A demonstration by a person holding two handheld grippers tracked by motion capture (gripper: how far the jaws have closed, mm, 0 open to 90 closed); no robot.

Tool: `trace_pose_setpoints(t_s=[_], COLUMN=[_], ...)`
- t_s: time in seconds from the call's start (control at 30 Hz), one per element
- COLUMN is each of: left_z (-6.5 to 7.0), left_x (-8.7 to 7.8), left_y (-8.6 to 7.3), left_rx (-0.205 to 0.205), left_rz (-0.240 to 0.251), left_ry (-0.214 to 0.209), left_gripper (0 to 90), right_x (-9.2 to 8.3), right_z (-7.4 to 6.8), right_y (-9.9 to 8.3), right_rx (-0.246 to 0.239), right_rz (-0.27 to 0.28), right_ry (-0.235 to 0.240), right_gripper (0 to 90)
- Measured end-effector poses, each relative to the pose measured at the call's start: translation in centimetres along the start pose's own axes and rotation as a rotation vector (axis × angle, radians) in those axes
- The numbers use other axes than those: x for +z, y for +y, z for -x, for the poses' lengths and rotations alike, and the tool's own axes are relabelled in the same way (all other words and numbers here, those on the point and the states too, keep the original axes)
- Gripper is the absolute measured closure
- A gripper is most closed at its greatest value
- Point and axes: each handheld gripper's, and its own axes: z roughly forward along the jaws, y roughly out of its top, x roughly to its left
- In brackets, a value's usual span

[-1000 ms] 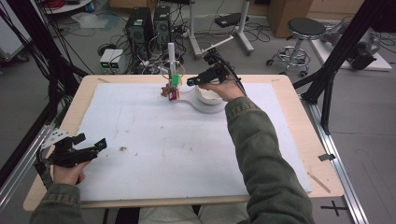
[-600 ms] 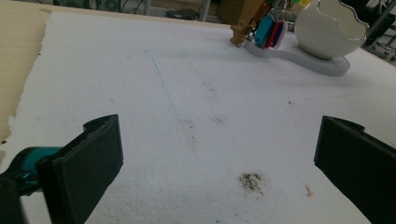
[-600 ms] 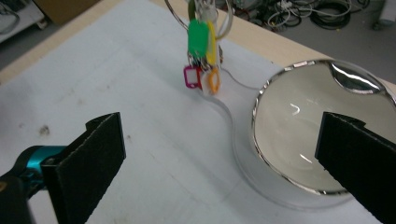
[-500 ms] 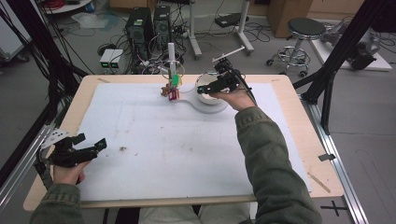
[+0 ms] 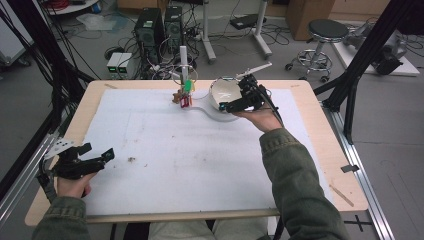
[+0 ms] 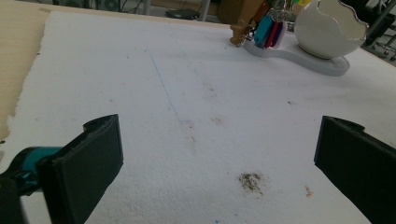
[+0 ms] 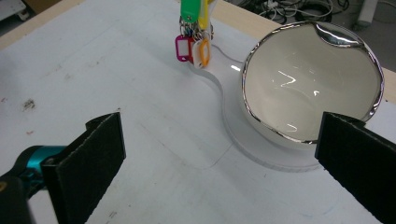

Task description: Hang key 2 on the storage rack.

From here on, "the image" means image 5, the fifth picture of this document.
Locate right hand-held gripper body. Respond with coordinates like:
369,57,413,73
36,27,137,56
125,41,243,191
229,61,274,113

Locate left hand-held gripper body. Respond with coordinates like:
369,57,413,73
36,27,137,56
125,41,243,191
39,138,105,181

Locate white bowl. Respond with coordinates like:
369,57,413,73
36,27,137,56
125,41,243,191
208,76,245,113

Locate bunch of coloured key tags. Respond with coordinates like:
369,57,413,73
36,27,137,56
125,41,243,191
172,64,199,110

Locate white stand with post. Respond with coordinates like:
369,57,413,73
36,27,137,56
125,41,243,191
179,45,246,123

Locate person's left hand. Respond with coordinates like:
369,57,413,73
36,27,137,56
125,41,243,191
55,170,98,200

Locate person's right hand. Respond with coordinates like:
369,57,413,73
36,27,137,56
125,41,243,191
232,105,285,134

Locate white desk leg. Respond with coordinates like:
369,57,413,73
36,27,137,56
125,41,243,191
199,0,217,65
251,0,274,61

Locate white mat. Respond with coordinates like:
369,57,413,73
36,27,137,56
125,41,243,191
81,87,336,217

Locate flat black box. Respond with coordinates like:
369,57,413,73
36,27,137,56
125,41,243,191
229,13,268,31

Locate white power supply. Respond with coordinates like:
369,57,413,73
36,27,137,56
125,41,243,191
117,52,134,80
106,51,123,80

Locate cardboard box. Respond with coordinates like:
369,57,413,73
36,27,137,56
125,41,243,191
285,0,336,42

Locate black round stool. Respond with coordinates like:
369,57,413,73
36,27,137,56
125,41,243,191
284,18,350,84

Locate small black computer tower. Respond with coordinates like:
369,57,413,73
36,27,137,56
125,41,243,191
163,5,185,52

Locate large black computer tower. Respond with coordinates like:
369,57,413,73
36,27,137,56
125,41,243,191
133,7,165,65

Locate grey metal tab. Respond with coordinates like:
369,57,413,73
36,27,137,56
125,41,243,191
340,163,361,174

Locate person's legs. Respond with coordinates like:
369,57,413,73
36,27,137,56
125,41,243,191
147,217,272,240

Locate clear plastic sheet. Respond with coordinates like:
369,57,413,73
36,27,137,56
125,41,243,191
76,13,118,33

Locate white cabinet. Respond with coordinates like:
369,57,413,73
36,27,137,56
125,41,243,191
0,0,35,68

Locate white round table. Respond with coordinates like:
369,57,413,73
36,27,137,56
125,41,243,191
45,0,102,16

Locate white platform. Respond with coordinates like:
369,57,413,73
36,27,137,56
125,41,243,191
331,41,421,77

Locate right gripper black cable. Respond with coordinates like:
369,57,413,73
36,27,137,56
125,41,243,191
262,87,285,128

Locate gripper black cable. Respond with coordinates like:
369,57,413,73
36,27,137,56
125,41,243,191
35,159,58,205
262,87,285,128

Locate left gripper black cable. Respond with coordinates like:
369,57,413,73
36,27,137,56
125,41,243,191
35,159,58,205

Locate aluminium rail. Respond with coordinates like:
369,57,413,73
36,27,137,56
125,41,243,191
320,99,397,240
0,109,78,231

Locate tangle of cables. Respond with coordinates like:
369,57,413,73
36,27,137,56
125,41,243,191
133,19,214,81

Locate black metal frame with cables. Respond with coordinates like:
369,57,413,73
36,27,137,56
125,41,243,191
0,0,96,201

